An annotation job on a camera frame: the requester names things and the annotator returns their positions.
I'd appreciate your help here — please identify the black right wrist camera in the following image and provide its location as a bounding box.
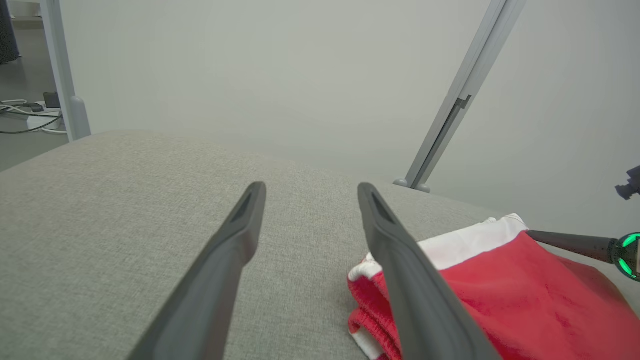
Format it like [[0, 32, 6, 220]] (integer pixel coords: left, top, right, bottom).
[[614, 165, 640, 201]]

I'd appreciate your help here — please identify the dark hanging object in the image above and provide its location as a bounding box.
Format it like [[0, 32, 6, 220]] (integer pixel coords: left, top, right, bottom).
[[0, 0, 21, 65]]

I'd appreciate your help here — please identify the black floor cable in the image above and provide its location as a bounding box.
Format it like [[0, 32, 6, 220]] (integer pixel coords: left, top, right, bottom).
[[0, 116, 64, 135]]

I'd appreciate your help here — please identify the white power strip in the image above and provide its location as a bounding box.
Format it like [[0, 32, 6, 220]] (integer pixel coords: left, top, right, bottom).
[[26, 102, 64, 131]]

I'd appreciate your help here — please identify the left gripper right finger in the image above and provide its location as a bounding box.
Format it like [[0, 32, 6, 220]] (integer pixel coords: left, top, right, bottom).
[[357, 182, 501, 360]]

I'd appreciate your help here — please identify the grey fabric sofa cushion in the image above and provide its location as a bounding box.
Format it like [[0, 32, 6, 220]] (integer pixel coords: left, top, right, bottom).
[[0, 130, 640, 360]]

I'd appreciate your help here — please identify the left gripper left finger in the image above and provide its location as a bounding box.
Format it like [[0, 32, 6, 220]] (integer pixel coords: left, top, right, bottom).
[[127, 181, 268, 360]]

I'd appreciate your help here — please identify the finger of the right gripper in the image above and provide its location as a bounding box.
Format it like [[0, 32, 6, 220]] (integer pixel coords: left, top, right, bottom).
[[527, 230, 614, 265]]

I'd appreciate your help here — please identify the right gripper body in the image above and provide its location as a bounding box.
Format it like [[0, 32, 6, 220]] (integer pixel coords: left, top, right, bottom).
[[607, 232, 640, 282]]

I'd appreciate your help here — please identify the light grey partition post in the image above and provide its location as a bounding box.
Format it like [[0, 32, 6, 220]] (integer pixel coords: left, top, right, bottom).
[[40, 0, 86, 142]]

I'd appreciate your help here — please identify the red garment with white trim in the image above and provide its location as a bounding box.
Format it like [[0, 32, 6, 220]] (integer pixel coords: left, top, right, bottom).
[[347, 213, 640, 360]]

